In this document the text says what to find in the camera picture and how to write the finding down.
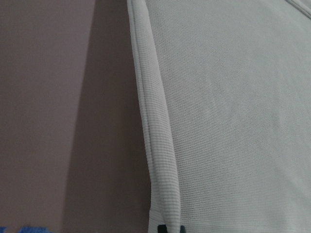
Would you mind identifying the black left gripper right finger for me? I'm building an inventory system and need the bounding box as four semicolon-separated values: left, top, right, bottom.
180;226;186;233

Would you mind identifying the olive green long-sleeve shirt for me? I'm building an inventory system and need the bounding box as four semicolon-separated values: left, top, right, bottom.
127;0;311;233

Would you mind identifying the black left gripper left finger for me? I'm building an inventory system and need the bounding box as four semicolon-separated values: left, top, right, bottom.
157;225;167;233

